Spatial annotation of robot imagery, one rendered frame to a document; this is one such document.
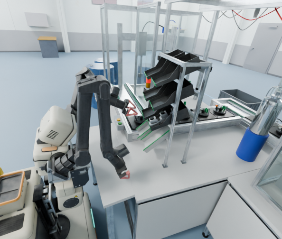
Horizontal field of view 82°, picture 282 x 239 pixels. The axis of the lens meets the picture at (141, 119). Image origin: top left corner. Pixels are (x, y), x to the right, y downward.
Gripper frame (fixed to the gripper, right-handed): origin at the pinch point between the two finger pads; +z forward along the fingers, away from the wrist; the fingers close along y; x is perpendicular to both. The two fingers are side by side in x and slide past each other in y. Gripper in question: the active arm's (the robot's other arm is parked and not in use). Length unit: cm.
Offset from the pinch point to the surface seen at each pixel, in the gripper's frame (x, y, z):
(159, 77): -25.9, 5.3, 5.1
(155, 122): 1.0, -3.9, 15.1
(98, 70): 50, 255, -29
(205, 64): -46, -8, 21
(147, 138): 21.3, 6.2, 22.8
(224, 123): -9, 42, 113
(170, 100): -18.0, -7.1, 14.9
